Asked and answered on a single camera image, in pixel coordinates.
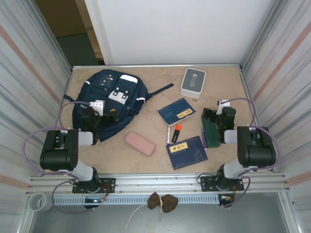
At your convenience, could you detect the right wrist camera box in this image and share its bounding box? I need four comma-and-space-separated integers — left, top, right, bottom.
216, 99, 231, 115

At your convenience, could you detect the navy blue backpack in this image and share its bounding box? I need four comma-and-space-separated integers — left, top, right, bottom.
63, 69, 174, 143

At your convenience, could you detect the blue notebook with gold drawing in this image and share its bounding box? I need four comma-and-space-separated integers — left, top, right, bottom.
166, 135, 208, 170

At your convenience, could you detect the aluminium enclosure frame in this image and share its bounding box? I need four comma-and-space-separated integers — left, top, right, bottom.
14, 0, 304, 233

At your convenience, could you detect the black highlighter with orange cap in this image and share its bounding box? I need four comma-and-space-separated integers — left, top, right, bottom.
171, 124, 182, 143

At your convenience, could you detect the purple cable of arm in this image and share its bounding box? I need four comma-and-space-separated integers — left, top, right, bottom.
22, 101, 107, 214
220, 97, 282, 209

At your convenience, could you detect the blue notebook with yellow label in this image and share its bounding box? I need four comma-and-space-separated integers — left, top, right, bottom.
157, 98, 196, 127

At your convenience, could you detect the pink pencil case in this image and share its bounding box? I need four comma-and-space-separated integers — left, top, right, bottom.
125, 131, 156, 157

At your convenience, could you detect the brown cloth bundle with string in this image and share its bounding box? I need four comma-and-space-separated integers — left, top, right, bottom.
125, 192, 179, 229

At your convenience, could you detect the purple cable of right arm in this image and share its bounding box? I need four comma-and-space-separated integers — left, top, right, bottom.
220, 97, 282, 209

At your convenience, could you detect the white plastic cup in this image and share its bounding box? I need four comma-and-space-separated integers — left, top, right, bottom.
28, 193, 53, 213

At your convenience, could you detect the white box with grey top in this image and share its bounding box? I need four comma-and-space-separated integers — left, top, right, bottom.
180, 67, 207, 100

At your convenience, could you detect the white door frame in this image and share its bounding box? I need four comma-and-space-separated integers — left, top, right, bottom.
84, 0, 115, 66

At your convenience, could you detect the slotted cable duct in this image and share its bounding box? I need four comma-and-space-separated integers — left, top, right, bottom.
52, 195, 221, 206

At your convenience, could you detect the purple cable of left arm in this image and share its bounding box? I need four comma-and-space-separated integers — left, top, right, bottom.
22, 101, 107, 214

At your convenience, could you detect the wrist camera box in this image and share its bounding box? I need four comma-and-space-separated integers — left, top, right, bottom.
216, 99, 231, 115
89, 100, 105, 116

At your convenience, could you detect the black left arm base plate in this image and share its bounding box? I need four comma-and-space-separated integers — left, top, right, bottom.
72, 177, 116, 194

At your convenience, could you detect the aluminium mounting rail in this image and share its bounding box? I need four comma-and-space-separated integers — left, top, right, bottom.
26, 172, 291, 195

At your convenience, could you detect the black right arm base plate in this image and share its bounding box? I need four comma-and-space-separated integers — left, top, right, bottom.
199, 175, 245, 192

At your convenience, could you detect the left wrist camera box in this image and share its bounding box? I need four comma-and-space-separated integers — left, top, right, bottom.
89, 100, 105, 116

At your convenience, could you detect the dark green notebook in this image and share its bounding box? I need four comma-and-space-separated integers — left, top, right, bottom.
200, 108, 221, 148

